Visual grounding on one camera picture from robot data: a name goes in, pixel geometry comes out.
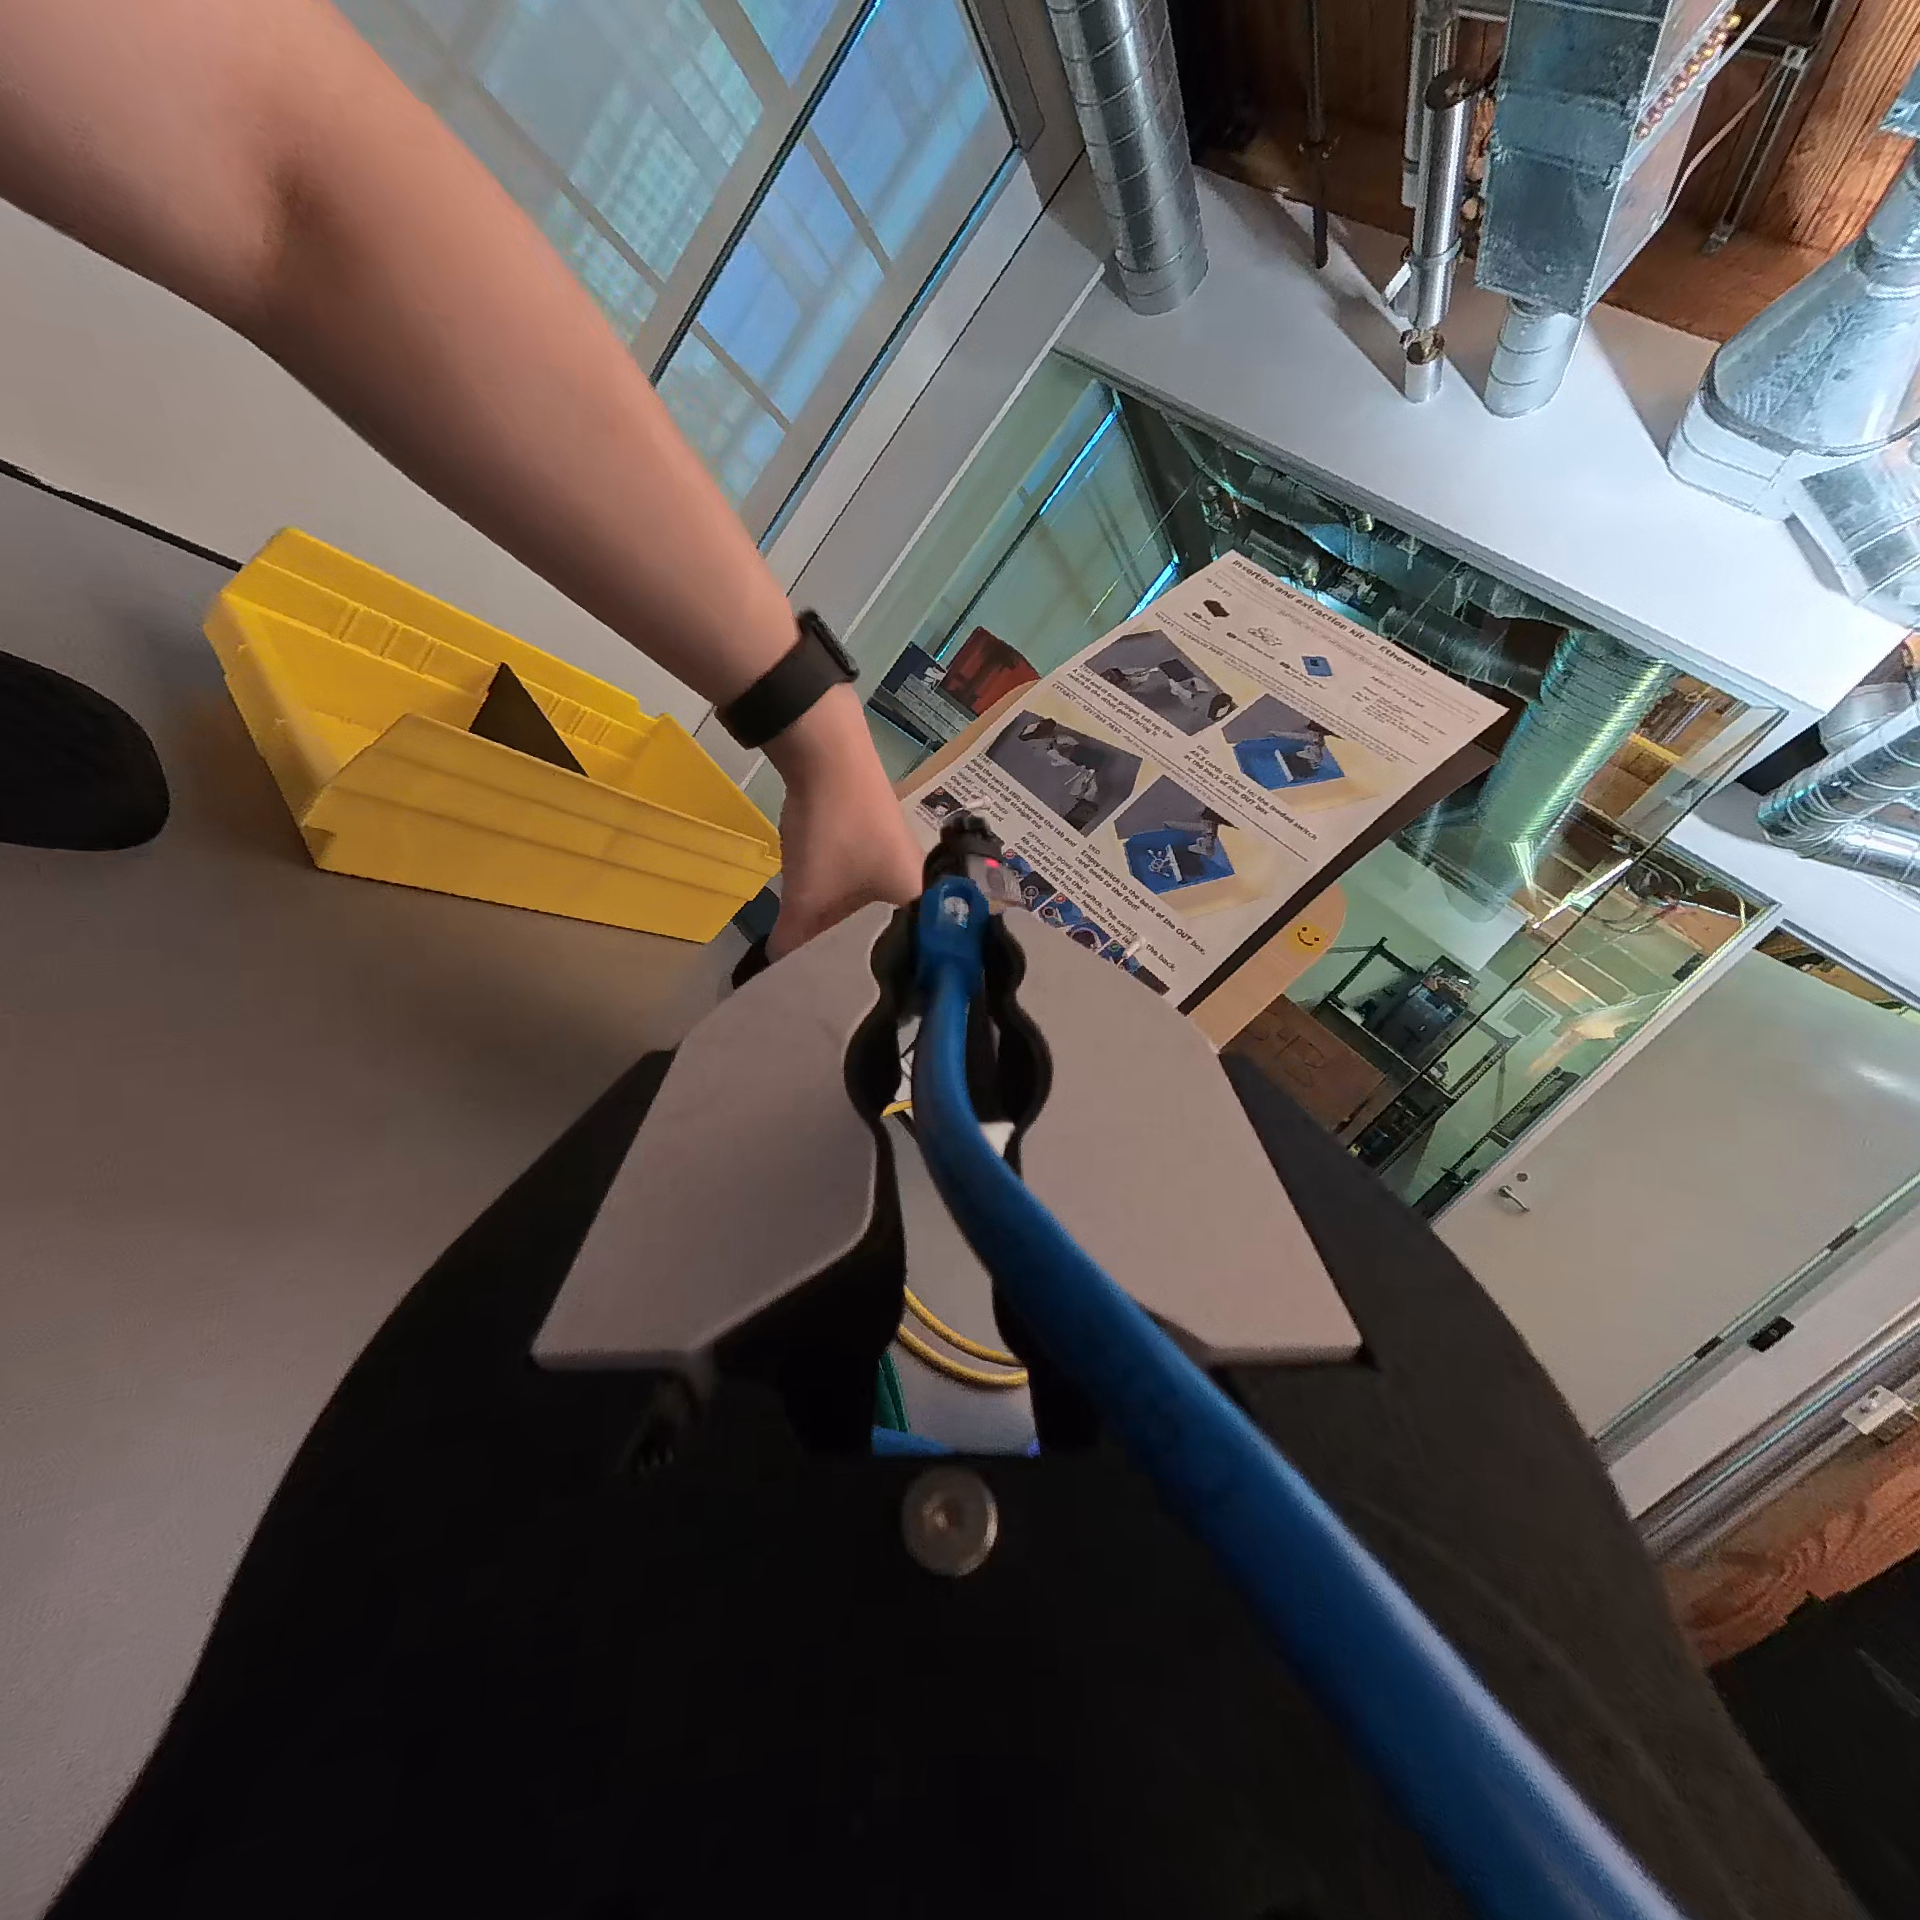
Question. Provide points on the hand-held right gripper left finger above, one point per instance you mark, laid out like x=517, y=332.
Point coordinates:
x=705, y=1185

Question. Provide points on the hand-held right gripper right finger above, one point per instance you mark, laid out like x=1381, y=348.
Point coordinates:
x=1184, y=1201

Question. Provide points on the person's left forearm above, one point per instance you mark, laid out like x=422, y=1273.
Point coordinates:
x=374, y=225

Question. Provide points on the person's left hand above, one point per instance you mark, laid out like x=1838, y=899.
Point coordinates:
x=841, y=855

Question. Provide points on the cardboard board with smiley sticker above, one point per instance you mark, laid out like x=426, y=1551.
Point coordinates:
x=1292, y=975

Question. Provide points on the yellow plastic bin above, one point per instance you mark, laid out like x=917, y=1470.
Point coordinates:
x=450, y=811

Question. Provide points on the black wrist watch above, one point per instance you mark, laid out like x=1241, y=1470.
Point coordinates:
x=788, y=682

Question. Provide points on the printed instruction sheet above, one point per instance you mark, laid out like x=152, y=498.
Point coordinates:
x=1275, y=674

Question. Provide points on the black textured rounded object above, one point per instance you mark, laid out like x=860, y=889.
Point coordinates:
x=69, y=759

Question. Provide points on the large glass window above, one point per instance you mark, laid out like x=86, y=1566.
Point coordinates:
x=780, y=195

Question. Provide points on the thin vertical metal pipe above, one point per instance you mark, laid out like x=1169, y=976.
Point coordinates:
x=1436, y=225

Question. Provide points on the spiral duct behind glass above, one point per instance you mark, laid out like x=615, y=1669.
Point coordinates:
x=1560, y=750

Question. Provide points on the short ribbed metal duct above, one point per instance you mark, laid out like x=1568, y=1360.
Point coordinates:
x=1853, y=794

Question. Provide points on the wide branching metal duct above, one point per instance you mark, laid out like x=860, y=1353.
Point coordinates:
x=1815, y=391

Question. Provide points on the round spiral metal duct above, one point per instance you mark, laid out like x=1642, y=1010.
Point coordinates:
x=1124, y=151

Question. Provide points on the rectangular galvanised metal duct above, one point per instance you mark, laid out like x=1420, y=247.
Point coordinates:
x=1575, y=151

